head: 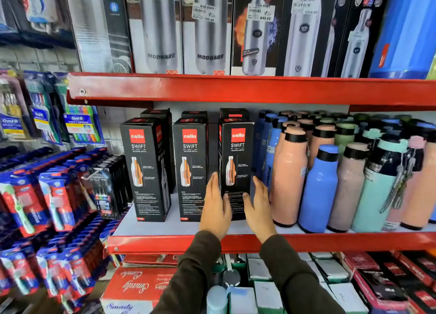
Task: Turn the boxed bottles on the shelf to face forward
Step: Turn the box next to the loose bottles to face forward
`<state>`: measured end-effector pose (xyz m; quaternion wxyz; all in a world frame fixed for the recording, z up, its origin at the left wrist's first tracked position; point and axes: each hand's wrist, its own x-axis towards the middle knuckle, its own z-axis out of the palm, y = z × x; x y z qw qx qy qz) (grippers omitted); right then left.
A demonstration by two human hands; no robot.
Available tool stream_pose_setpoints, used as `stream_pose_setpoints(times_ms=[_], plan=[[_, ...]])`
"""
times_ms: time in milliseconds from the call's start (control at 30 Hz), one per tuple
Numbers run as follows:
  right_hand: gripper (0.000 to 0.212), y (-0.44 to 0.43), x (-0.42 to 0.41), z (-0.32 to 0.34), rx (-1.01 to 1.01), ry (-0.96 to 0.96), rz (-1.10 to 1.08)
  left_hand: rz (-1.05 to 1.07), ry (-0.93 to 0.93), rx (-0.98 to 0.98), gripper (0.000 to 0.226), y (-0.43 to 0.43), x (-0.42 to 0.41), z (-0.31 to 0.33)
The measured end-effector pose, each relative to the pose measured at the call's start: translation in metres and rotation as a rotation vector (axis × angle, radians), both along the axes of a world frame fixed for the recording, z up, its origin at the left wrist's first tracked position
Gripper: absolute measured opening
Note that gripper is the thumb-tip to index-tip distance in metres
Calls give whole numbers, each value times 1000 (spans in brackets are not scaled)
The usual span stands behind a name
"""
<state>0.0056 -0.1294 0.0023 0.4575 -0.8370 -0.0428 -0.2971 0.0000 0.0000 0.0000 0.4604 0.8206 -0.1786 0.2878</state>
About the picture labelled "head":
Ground cluster of pastel bottles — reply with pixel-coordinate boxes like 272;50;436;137
252;110;436;234

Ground row of black toothbrush packs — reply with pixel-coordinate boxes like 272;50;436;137
87;155;134;220

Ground black box with white bottle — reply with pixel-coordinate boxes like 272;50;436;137
275;0;353;78
335;0;393;79

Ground rows of blue toothbrush packets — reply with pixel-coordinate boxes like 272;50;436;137
0;146;127;306

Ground red metal shelf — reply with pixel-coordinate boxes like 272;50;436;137
107;192;436;255
66;72;436;113

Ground red box with script print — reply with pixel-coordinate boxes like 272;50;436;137
100;266;178;314

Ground steel bottle cap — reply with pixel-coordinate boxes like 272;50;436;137
223;269;241;288

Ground pile of red black boxes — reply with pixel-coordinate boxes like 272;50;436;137
335;250;436;314

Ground grey bottle carry strap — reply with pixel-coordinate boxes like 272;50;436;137
379;152;417;214

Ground grey striped bottle box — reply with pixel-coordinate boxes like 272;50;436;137
64;0;134;74

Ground blue toothbrush multipack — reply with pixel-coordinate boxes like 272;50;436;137
23;71;64;145

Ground hanging blister packs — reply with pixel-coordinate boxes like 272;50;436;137
0;0;76;49

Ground black flame print bottle box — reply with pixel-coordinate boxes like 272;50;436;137
230;0;286;77

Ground flat red box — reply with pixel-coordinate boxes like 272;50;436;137
122;254;182;267

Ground person's right hand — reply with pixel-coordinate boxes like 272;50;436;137
243;176;277;244

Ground row of black bottle boxes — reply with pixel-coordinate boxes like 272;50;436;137
120;108;250;222

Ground yellow toothbrush multipack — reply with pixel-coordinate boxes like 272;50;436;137
0;69;35;142

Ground person's left forearm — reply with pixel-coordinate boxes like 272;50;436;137
151;230;222;314

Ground person's right forearm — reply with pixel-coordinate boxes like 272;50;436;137
260;234;346;314

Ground white steel bottle box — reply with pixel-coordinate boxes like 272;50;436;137
124;0;184;75
181;0;233;76

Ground pile of white green boxes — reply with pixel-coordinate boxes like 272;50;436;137
213;252;369;314

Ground person's left hand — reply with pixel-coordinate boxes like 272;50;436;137
199;172;232;241

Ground black steel flask box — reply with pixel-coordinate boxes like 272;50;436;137
218;118;255;221

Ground light blue bottle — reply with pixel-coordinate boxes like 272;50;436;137
206;285;228;314

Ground multicolour toothbrush multipack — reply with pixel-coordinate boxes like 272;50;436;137
54;73;105;145

